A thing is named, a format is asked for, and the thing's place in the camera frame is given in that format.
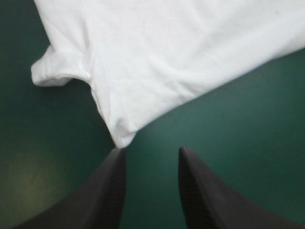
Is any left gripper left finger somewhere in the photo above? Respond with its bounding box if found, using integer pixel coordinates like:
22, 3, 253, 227
14, 148, 127, 229

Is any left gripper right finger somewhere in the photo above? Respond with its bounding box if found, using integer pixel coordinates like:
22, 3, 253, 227
178, 146, 305, 229

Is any white T-shirt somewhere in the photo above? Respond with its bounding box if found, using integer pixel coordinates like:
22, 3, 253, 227
30, 0, 305, 148

